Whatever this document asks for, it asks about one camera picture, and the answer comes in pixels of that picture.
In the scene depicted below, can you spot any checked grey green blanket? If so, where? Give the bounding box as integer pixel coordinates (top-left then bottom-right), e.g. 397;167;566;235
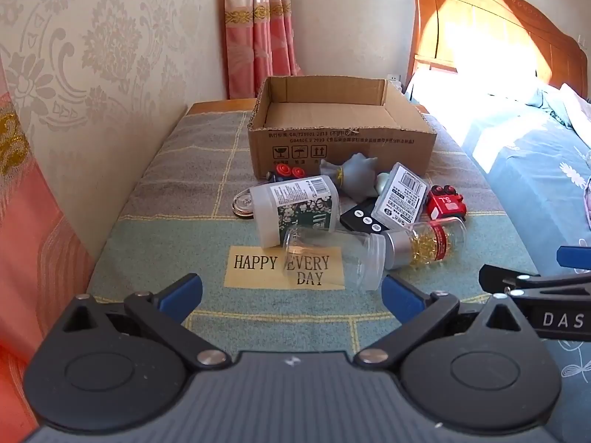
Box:
88;111;539;365

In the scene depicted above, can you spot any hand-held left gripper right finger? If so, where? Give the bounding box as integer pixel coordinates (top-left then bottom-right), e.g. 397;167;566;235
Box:
353;273;552;370

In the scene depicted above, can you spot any pale pink pillow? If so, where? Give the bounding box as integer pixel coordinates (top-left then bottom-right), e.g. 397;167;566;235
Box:
547;82;591;127

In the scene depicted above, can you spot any wooden chair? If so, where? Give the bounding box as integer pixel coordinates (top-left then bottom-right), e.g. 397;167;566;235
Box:
406;0;589;102

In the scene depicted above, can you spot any dark toy train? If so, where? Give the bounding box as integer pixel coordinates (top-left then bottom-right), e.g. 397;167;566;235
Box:
267;162;306;184

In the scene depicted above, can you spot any clear plastic jar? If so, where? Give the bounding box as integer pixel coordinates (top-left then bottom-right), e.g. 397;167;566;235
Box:
283;226;386;291

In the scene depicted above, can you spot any clear correction tape dispenser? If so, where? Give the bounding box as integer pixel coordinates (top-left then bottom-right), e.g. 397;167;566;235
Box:
232;189;256;219

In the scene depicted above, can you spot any grey toy figure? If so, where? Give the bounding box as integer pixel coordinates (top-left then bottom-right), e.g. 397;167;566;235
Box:
320;153;380;203

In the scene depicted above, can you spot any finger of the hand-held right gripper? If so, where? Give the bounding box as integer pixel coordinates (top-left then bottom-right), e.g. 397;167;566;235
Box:
479;264;591;298
556;245;591;270

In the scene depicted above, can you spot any black digital timer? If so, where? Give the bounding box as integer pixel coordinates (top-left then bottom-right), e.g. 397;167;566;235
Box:
340;198;393;234

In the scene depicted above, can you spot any clear bottle of gold capsules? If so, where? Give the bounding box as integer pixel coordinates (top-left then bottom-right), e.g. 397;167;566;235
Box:
381;216;467;271

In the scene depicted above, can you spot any clear plastic case with label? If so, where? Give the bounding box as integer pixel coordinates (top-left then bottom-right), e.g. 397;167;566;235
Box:
372;162;428;231

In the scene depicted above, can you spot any white bottle with floral label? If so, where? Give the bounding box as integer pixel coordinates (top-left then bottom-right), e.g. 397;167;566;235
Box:
249;176;341;247

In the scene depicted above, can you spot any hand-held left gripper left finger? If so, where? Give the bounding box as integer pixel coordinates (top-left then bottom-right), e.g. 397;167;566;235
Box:
46;273;232;371

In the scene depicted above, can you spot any brown cardboard box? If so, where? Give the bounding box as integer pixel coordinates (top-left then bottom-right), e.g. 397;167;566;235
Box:
247;76;438;181

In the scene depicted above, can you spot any orange curtain with gold pattern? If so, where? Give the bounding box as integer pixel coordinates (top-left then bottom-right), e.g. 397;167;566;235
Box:
0;62;98;430

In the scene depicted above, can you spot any pink patterned curtain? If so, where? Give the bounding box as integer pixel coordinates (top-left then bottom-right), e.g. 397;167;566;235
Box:
223;0;303;100

